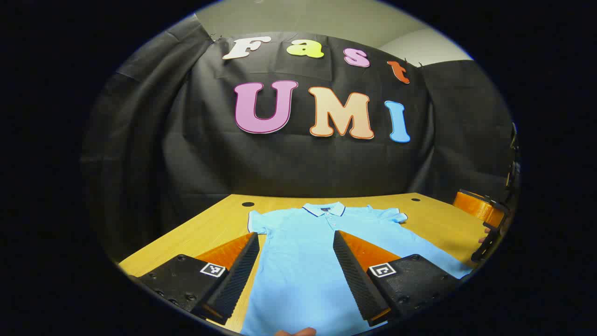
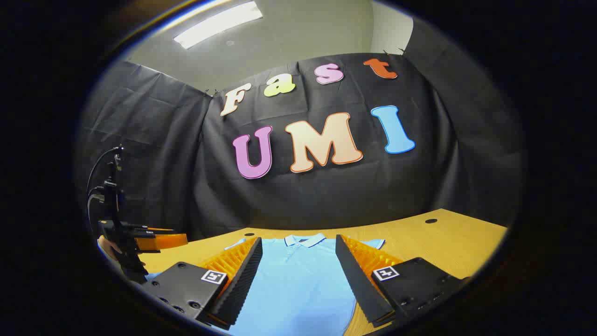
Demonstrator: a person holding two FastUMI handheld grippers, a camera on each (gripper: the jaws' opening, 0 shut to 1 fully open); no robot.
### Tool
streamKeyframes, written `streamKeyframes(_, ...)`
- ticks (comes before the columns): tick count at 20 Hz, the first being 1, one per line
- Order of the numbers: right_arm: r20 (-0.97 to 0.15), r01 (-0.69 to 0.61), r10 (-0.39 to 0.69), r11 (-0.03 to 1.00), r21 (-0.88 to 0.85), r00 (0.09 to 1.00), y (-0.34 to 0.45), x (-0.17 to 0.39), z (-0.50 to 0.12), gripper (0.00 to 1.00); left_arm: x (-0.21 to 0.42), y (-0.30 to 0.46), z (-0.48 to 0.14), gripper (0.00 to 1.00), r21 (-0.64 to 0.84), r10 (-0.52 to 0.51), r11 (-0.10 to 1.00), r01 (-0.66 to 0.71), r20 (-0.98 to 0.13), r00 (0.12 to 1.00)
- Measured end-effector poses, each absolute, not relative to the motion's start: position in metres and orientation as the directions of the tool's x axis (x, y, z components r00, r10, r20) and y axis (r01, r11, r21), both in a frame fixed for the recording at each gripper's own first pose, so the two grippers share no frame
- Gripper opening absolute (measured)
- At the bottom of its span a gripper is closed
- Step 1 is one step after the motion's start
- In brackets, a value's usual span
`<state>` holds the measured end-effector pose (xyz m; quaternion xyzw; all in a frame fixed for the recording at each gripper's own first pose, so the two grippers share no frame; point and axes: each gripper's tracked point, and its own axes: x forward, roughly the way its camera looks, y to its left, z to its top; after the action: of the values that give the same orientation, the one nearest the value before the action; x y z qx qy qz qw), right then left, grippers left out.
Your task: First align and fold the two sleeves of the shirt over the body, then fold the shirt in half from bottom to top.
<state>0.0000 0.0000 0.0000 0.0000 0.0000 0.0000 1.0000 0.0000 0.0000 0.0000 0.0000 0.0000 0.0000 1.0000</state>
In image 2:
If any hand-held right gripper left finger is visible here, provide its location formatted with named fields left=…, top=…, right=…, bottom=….
left=140, top=237, right=263, bottom=331

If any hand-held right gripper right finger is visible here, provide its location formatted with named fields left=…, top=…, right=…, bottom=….
left=335, top=234, right=472, bottom=327

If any light blue T-shirt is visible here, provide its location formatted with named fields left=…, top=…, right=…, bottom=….
left=145, top=233, right=386, bottom=336

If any black backdrop cloth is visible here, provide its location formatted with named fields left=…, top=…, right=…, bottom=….
left=77, top=53, right=523, bottom=241

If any white ceiling light panel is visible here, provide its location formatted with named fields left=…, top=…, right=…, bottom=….
left=174, top=1, right=263, bottom=49

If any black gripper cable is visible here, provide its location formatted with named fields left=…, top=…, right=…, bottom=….
left=86, top=147, right=122, bottom=224

